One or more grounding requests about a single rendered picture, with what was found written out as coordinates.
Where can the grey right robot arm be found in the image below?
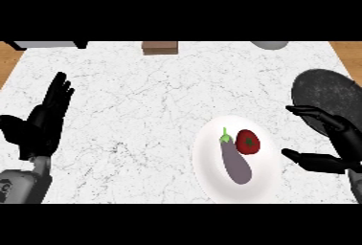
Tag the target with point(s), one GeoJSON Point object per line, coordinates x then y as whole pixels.
{"type": "Point", "coordinates": [354, 186]}

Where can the dark grey pan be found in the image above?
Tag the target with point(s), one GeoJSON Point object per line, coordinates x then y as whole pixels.
{"type": "Point", "coordinates": [329, 95]}

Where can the brown wooden box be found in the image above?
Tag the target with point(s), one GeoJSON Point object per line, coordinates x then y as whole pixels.
{"type": "Point", "coordinates": [159, 48]}

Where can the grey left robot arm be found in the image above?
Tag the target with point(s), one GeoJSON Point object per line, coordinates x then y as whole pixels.
{"type": "Point", "coordinates": [23, 182]}

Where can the purple eggplant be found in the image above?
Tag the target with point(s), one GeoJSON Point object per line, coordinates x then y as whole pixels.
{"type": "Point", "coordinates": [235, 162]}

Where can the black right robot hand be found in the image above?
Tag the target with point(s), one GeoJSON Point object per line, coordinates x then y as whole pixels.
{"type": "Point", "coordinates": [336, 134]}

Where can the red tomato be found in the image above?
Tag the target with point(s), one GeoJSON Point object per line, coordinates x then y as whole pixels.
{"type": "Point", "coordinates": [246, 142]}

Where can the white plate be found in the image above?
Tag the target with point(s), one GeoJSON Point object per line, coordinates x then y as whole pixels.
{"type": "Point", "coordinates": [236, 159]}

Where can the grey and black appliance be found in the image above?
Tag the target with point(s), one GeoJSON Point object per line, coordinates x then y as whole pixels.
{"type": "Point", "coordinates": [47, 44]}

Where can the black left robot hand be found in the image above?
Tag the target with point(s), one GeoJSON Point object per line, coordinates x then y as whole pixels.
{"type": "Point", "coordinates": [44, 122]}

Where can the grey round bowl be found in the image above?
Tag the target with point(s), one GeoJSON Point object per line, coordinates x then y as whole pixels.
{"type": "Point", "coordinates": [268, 45]}

